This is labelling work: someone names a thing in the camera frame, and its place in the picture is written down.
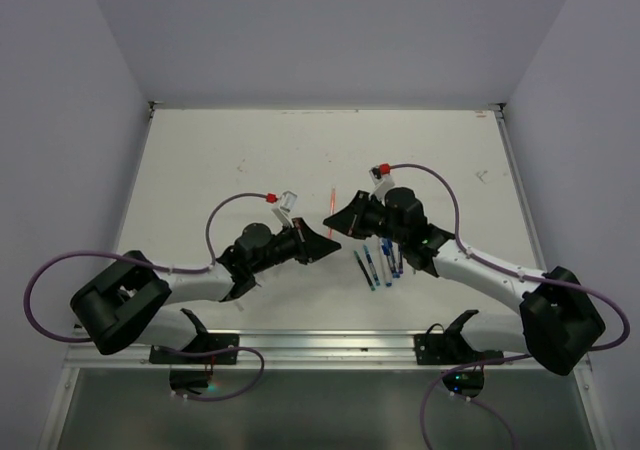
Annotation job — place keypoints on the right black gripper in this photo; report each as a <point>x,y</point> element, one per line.
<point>351,219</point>

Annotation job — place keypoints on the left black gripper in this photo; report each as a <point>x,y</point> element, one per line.
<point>310,245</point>

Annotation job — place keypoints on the orange gel pen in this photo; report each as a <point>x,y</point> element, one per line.
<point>331,209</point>

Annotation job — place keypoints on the teal dark gel pen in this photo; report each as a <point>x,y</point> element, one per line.
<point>364,271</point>

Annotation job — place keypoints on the blue cap marker pen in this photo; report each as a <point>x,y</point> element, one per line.
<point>386,269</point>

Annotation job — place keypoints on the blue clear gel pen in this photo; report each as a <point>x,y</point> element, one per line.
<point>388,251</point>

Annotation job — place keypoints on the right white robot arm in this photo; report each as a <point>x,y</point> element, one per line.
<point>549,319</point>

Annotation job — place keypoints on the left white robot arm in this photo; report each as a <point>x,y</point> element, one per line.
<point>130,303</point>

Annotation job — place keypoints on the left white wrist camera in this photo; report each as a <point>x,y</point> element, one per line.
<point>283,206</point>

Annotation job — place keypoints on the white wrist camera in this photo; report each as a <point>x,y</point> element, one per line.
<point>283,206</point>
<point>382,180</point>

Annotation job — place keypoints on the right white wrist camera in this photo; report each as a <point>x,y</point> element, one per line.
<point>382,180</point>

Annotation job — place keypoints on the aluminium front rail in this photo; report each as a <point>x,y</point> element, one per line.
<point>298,350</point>

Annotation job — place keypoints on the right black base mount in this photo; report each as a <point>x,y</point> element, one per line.
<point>439,345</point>

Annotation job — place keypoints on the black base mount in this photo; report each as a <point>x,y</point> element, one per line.
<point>200,355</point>
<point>439,345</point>

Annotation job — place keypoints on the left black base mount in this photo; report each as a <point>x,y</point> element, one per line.
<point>200,355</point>

